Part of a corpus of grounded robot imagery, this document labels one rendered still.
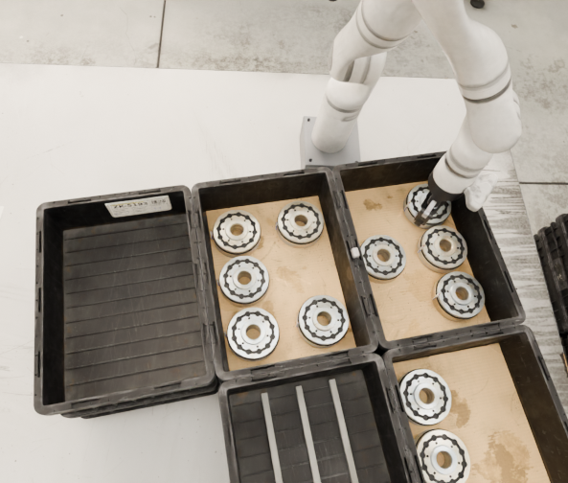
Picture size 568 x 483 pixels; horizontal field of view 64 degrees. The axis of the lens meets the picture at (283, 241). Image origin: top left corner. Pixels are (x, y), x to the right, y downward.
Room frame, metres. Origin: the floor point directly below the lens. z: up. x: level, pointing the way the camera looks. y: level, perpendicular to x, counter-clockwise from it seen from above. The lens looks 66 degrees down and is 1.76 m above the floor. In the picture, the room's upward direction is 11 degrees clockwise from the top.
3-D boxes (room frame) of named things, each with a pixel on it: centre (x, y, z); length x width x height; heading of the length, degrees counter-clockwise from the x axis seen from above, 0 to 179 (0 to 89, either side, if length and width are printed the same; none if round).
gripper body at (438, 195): (0.52, -0.30, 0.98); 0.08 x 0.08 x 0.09
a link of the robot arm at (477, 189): (0.52, -0.31, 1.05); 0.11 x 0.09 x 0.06; 64
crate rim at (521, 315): (0.43, -0.28, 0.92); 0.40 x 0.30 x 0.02; 21
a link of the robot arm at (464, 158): (0.53, -0.30, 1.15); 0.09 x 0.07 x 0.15; 2
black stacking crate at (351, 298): (0.32, 0.00, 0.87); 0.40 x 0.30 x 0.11; 21
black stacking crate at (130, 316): (0.21, 0.28, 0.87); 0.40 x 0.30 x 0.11; 21
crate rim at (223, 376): (0.32, 0.00, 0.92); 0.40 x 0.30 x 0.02; 21
